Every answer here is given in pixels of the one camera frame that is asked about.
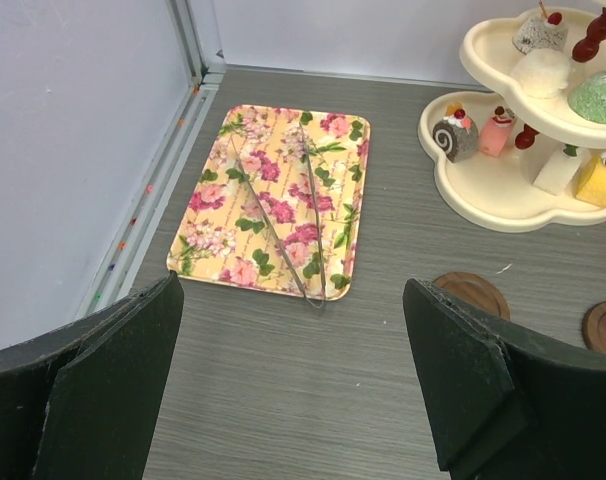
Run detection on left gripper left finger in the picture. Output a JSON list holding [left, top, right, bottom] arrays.
[[0, 273, 184, 479]]

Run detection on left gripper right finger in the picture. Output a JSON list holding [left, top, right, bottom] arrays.
[[403, 279, 606, 479]]

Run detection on wooden coaster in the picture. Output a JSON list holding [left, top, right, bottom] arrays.
[[581, 301, 606, 354], [433, 272, 511, 321]]

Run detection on white cake slice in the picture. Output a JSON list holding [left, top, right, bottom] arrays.
[[533, 144, 585, 195]]

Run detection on yellow cake slice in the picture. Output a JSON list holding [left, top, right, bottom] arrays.
[[575, 151, 606, 207]]

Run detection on pink swirl roll cake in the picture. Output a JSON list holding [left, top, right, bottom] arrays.
[[478, 105, 516, 157]]

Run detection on chocolate swirl roll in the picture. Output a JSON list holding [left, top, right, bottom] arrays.
[[432, 104, 479, 163]]

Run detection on metal tongs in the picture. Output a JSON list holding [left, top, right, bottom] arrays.
[[228, 142, 326, 308]]

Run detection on green round dessert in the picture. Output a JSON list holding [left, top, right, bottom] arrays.
[[568, 71, 606, 125]]

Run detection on white round dessert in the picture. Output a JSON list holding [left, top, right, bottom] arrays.
[[510, 48, 571, 99]]

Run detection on white cupcake with cherry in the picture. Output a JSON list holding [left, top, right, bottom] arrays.
[[512, 7, 569, 54]]

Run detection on cream three-tier stand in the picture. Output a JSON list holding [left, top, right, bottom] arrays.
[[418, 1, 606, 233]]

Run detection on floral dessert tray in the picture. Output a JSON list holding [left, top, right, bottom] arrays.
[[166, 104, 371, 301]]

